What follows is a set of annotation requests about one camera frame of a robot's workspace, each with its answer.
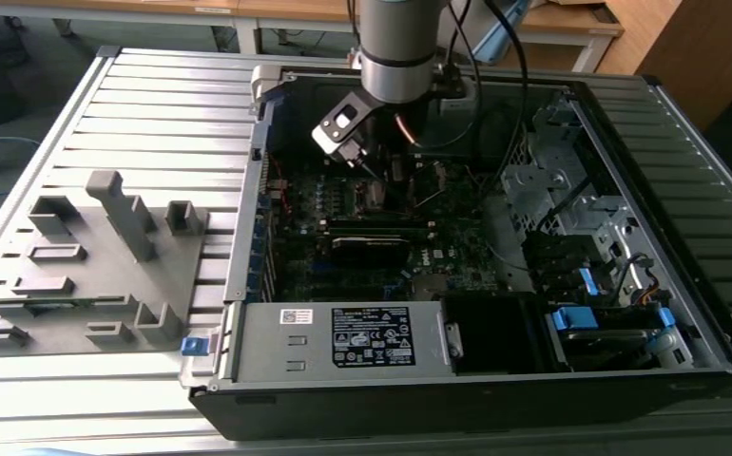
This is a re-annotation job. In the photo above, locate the grey parts rack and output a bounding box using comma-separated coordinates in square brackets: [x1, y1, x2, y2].
[0, 169, 212, 358]

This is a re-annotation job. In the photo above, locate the black graphics card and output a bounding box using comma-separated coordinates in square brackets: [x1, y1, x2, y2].
[330, 235, 413, 273]

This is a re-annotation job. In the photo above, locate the thin metal locking lever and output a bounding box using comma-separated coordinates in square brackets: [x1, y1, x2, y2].
[411, 181, 450, 209]

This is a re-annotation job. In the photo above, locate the blue case latch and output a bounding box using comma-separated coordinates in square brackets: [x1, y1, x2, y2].
[182, 335, 211, 358]

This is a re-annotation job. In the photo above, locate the thin black looped wire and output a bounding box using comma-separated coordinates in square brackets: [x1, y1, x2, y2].
[610, 252, 653, 301]

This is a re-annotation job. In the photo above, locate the CPU socket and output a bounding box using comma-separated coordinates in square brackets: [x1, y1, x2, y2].
[346, 177, 415, 220]

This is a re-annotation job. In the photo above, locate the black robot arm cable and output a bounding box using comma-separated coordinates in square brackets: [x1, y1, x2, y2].
[415, 0, 531, 149]

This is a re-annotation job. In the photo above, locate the grey case handle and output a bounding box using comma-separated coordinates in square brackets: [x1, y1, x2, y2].
[248, 65, 286, 105]

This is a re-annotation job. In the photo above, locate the copper coloured cable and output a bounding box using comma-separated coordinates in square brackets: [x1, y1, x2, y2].
[393, 111, 419, 144]

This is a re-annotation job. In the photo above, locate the black open PC case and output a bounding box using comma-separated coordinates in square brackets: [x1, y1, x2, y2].
[178, 64, 732, 443]

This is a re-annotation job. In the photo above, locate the green motherboard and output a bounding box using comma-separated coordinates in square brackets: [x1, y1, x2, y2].
[255, 150, 531, 303]

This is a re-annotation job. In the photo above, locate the dark chipset heatsink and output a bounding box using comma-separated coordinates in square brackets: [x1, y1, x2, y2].
[411, 274, 450, 299]

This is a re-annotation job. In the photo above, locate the metal disk bay cage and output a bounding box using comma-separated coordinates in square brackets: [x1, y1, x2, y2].
[498, 100, 602, 238]

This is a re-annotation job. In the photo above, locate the grey power supply unit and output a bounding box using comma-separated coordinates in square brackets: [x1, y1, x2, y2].
[232, 300, 459, 382]

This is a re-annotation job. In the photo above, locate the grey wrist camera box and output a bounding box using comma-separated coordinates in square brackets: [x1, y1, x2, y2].
[311, 88, 385, 181]

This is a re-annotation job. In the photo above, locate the blue disk carrier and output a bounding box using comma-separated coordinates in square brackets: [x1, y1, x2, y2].
[544, 305, 656, 372]

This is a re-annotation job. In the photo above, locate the green RAM stick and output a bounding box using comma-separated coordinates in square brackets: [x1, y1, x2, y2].
[21, 296, 132, 309]

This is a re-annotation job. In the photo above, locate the black fan shroud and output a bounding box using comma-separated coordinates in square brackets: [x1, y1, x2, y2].
[442, 293, 549, 377]

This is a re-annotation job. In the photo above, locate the wooden desk white frame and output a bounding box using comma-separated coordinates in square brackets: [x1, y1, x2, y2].
[0, 0, 626, 73]

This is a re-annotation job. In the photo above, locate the metal socket cover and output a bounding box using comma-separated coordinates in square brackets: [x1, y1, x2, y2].
[406, 161, 453, 197]

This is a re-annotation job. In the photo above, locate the wooden cabinet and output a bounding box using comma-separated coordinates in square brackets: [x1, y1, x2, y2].
[597, 0, 732, 130]

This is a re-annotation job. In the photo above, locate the coloured wire bundle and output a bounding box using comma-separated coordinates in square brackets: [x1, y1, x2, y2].
[632, 283, 672, 309]

